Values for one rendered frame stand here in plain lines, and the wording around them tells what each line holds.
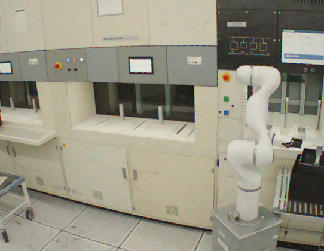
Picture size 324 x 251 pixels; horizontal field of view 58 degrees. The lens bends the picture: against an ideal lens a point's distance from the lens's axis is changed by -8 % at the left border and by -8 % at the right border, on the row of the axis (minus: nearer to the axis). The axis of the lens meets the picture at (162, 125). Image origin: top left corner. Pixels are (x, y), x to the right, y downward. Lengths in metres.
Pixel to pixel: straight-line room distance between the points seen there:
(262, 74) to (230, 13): 0.67
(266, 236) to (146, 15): 1.64
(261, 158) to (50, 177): 2.37
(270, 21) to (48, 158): 2.37
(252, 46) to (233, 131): 0.61
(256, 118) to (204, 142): 0.90
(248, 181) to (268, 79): 0.50
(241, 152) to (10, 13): 2.45
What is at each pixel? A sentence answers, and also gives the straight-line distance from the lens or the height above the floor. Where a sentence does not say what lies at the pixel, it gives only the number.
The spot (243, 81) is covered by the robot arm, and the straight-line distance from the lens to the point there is 1.61.
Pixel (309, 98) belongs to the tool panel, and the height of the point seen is 1.02.
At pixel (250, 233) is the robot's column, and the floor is 0.76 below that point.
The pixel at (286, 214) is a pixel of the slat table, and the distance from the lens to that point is 1.80.
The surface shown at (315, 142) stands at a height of 1.08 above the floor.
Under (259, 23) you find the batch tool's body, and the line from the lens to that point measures 2.11.
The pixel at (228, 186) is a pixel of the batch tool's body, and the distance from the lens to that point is 2.48.
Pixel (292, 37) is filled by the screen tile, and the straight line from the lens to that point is 2.11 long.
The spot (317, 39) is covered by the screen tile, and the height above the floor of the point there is 1.63.
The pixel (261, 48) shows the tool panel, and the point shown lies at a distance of 2.12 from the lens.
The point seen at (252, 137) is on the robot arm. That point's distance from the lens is 1.82.
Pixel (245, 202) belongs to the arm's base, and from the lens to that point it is 1.62.
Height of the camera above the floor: 1.76
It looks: 19 degrees down
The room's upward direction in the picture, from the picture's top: 3 degrees counter-clockwise
